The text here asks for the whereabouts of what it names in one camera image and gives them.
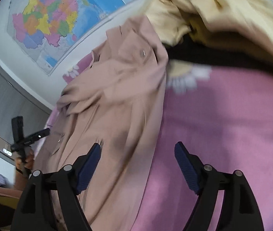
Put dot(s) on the cream jacket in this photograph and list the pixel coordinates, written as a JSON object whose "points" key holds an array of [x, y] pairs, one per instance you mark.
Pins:
{"points": [[245, 25]]}

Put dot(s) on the black garment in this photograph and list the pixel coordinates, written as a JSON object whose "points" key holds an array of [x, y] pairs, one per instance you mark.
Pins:
{"points": [[197, 52]]}

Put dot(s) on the pink daisy bed sheet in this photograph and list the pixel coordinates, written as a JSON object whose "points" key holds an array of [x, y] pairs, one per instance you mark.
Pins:
{"points": [[225, 116]]}

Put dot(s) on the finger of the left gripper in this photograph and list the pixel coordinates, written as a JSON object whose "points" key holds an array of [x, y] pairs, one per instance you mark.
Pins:
{"points": [[36, 136]]}

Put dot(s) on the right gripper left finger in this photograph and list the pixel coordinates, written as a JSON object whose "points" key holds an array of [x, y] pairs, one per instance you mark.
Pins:
{"points": [[71, 180]]}

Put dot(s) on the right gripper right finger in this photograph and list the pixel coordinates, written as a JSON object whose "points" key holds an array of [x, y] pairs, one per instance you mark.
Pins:
{"points": [[205, 181]]}

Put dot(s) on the grey wardrobe door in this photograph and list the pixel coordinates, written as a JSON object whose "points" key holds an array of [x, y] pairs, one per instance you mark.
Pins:
{"points": [[16, 101]]}

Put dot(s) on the colourful wall map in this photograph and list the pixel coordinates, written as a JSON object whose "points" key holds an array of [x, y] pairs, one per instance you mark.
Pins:
{"points": [[47, 30]]}

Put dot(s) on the person left hand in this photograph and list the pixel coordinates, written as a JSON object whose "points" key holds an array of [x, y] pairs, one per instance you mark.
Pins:
{"points": [[29, 162]]}

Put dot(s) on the dusty pink coat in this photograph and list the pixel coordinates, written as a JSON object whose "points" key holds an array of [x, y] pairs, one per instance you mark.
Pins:
{"points": [[116, 101]]}

